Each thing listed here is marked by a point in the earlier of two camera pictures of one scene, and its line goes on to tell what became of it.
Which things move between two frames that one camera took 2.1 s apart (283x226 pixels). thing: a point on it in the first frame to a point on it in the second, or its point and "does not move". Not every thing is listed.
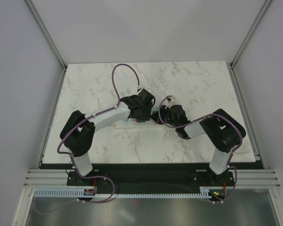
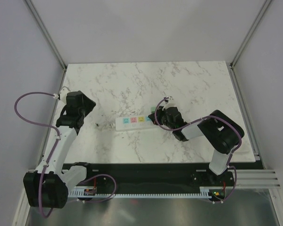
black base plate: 127,178 does not move
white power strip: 131,124 does not move
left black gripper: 146,115 to 89,104
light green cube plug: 154,109 does not move
